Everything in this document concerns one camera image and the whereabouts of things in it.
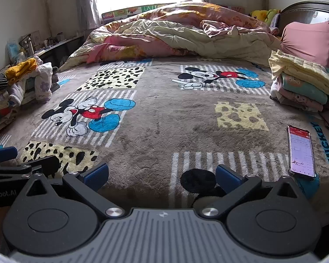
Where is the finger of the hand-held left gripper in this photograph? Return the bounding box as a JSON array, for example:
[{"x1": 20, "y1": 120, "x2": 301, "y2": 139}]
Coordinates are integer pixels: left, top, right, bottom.
[
  {"x1": 0, "y1": 147, "x2": 18, "y2": 162},
  {"x1": 0, "y1": 156, "x2": 61, "y2": 182}
]

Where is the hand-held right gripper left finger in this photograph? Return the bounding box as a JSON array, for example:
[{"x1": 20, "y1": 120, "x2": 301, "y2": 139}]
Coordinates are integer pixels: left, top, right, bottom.
[{"x1": 23, "y1": 163, "x2": 126, "y2": 221}]

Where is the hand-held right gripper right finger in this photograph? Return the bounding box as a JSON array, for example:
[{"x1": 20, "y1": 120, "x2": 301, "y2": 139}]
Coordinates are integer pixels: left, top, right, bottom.
[{"x1": 200, "y1": 164, "x2": 300, "y2": 220}]

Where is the yellow knitted sweater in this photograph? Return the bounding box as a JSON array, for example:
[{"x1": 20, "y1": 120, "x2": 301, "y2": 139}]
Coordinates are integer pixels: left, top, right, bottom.
[{"x1": 5, "y1": 57, "x2": 38, "y2": 85}]

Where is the pile of folded clothes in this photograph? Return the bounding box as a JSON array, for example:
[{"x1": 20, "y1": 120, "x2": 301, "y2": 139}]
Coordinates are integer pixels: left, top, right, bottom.
[{"x1": 0, "y1": 56, "x2": 61, "y2": 140}]

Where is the folded clothes stack right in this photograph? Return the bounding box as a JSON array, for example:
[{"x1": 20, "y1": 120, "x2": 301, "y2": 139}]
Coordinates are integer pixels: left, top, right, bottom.
[{"x1": 268, "y1": 50, "x2": 329, "y2": 102}]

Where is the smartphone with red case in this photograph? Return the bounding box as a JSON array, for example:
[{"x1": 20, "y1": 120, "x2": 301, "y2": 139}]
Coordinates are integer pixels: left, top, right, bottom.
[{"x1": 287, "y1": 125, "x2": 316, "y2": 178}]

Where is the cartoon mouse printed blanket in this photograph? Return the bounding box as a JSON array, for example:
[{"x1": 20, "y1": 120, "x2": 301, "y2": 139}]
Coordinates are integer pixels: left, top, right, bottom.
[{"x1": 0, "y1": 56, "x2": 329, "y2": 225}]

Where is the white floral garment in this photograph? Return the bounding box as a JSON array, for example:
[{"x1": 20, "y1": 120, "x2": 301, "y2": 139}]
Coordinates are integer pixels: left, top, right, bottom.
[{"x1": 9, "y1": 56, "x2": 54, "y2": 107}]

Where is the light blue packet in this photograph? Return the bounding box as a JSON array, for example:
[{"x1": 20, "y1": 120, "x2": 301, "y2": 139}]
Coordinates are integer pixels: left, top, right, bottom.
[{"x1": 6, "y1": 41, "x2": 26, "y2": 64}]

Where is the pink printed folded garment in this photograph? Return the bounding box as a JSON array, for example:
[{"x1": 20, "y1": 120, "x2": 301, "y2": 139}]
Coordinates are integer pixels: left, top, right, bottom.
[{"x1": 269, "y1": 77, "x2": 327, "y2": 113}]

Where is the green folded garment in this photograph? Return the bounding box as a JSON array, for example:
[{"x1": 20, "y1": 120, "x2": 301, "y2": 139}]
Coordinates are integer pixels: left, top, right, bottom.
[{"x1": 280, "y1": 73, "x2": 329, "y2": 105}]

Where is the dark desk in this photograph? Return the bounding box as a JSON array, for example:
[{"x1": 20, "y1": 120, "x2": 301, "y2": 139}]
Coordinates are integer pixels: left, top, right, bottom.
[{"x1": 30, "y1": 34, "x2": 84, "y2": 69}]

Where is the floral pink quilt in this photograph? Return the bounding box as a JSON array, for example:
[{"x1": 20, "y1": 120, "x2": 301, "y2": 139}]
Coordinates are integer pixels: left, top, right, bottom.
[{"x1": 58, "y1": 1, "x2": 281, "y2": 73}]

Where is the pink pillow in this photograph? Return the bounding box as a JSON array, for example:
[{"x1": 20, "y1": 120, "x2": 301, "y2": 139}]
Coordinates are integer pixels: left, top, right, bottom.
[{"x1": 280, "y1": 21, "x2": 329, "y2": 69}]

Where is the yellow plush toy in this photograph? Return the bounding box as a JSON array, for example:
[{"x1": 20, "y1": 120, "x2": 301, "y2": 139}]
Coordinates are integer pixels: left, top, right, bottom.
[{"x1": 249, "y1": 9, "x2": 270, "y2": 23}]

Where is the green plush toy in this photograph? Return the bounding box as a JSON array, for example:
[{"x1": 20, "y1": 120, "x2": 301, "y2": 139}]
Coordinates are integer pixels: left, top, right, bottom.
[{"x1": 264, "y1": 9, "x2": 281, "y2": 26}]

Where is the colourful foam mat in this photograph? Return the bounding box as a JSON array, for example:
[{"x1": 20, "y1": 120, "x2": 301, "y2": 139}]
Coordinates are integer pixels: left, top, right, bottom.
[{"x1": 101, "y1": 4, "x2": 155, "y2": 21}]

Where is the grey curtain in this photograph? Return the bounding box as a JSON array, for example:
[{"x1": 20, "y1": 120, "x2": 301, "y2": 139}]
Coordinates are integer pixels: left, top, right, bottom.
[{"x1": 76, "y1": 0, "x2": 102, "y2": 30}]

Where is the dark wooden headboard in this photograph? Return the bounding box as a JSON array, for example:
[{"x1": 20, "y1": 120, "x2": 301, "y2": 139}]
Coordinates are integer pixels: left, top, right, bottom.
[{"x1": 278, "y1": 1, "x2": 329, "y2": 70}]

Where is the wire basket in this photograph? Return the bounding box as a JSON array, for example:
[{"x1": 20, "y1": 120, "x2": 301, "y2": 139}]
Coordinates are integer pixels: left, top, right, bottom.
[{"x1": 19, "y1": 34, "x2": 35, "y2": 57}]

